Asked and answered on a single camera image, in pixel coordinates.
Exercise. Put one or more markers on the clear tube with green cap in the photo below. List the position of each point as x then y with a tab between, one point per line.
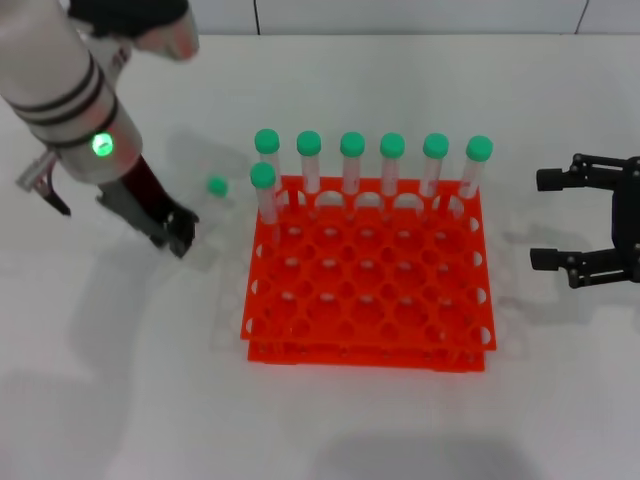
352	144
479	148
263	175
267	141
308	143
392	145
436	146
217	186

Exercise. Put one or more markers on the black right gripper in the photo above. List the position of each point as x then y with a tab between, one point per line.
627	220

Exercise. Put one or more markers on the orange test tube rack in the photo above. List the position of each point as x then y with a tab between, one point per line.
370	280

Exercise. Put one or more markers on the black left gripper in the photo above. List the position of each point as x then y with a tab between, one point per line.
147	190

